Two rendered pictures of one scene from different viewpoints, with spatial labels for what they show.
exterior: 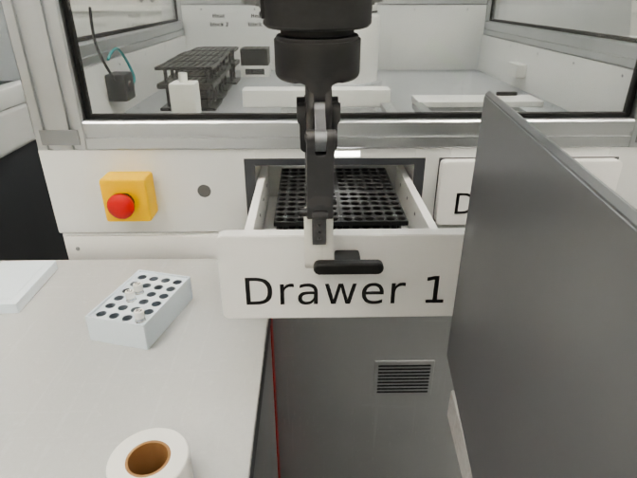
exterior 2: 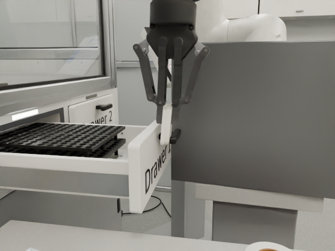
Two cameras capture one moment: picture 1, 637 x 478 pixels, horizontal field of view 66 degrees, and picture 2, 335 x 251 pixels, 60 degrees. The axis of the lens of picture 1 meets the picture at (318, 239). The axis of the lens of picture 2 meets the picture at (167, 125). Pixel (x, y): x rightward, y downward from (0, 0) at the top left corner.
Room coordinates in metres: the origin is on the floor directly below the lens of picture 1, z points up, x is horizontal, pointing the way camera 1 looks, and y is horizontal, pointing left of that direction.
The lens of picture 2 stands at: (0.37, 0.49, 1.04)
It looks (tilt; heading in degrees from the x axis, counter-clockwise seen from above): 12 degrees down; 281
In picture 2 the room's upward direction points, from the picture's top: straight up
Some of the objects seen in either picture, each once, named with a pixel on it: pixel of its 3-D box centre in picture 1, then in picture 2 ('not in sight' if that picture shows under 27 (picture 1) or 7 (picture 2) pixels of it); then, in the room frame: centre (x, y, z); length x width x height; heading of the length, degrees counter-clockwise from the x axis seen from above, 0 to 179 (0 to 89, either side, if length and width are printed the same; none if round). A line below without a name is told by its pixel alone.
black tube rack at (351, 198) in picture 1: (336, 211); (60, 148); (0.70, -0.03, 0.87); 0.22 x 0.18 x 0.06; 1
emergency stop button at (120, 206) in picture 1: (121, 205); not in sight; (0.70, 0.30, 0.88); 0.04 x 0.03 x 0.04; 91
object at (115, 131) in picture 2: (340, 220); (106, 137); (0.60, -0.03, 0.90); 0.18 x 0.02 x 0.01; 91
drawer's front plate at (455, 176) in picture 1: (525, 192); (95, 116); (0.77, -0.34, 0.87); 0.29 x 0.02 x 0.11; 91
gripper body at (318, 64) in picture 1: (318, 86); (172, 31); (0.46, 0.00, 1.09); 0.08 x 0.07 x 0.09; 2
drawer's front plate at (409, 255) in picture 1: (345, 274); (155, 151); (0.50, -0.03, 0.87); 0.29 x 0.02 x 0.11; 91
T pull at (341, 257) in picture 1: (347, 261); (169, 135); (0.47, -0.03, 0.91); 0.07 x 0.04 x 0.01; 91
